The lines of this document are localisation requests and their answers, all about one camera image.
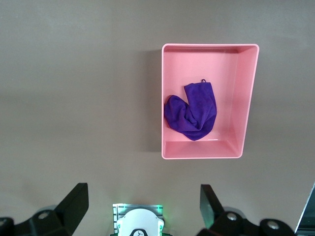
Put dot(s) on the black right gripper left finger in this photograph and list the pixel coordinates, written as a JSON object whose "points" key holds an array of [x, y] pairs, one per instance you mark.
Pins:
{"points": [[71, 209]]}

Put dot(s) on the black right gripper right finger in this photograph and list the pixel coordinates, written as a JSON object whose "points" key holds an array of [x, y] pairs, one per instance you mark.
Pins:
{"points": [[211, 211]]}

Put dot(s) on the purple cloth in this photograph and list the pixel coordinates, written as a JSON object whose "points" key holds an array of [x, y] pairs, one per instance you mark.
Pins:
{"points": [[194, 115]]}

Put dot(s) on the pink plastic box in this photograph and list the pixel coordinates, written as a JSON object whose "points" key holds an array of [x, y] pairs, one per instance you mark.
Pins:
{"points": [[177, 147]]}

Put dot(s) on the brown table cover sheet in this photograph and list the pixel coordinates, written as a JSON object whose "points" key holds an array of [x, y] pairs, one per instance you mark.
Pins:
{"points": [[73, 98]]}

